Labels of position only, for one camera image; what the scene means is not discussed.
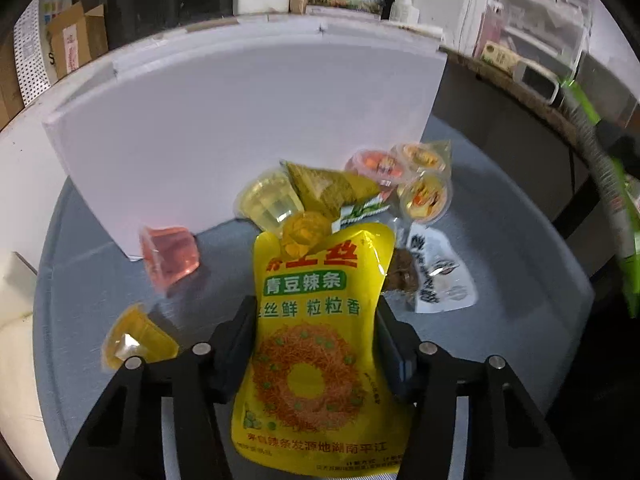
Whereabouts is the large yellow snack bag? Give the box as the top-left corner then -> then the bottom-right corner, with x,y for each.
230,222 -> 419,474

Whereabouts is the green carton box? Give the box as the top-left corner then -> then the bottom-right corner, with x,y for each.
480,42 -> 525,79

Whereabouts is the small green white packet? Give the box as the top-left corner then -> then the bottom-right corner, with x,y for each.
332,200 -> 392,233

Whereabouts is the pink jelly cup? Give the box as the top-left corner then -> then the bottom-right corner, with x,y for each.
139,225 -> 201,295

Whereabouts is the white foam board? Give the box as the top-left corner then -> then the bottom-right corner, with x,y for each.
42,19 -> 449,262

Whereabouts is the white handheld device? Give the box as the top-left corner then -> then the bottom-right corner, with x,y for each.
512,60 -> 562,107

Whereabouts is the white cabinet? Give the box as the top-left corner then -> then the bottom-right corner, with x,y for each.
400,0 -> 608,68

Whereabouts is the green-yellow triangular snack packet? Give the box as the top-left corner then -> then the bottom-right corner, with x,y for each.
280,160 -> 382,221

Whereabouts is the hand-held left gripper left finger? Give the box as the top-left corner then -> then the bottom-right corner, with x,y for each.
59,295 -> 259,480

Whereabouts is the white black snack packet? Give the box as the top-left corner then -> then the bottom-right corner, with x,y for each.
404,223 -> 478,314

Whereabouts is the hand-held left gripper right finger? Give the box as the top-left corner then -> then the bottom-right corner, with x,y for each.
375,296 -> 577,480

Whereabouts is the orange-yellow jelly cup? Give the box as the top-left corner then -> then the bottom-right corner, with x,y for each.
101,303 -> 180,372

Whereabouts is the white plastic bottle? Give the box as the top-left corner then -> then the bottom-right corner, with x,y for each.
391,0 -> 421,22

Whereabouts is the orange fruit jelly cup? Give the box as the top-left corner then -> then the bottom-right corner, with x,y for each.
391,141 -> 452,175
398,173 -> 453,223

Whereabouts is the cardboard box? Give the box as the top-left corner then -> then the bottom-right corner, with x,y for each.
44,1 -> 109,81

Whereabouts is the white perforated panel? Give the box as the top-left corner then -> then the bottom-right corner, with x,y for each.
12,7 -> 55,108

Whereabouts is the small orange jelly cup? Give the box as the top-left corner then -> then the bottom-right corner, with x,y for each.
280,210 -> 333,259

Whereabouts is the pale yellow jelly cup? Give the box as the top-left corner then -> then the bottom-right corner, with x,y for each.
235,169 -> 305,234

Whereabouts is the red fruit jelly cup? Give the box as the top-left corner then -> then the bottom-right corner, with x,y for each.
345,149 -> 414,188

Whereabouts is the brown snack packet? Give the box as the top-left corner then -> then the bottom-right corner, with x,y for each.
382,247 -> 422,311

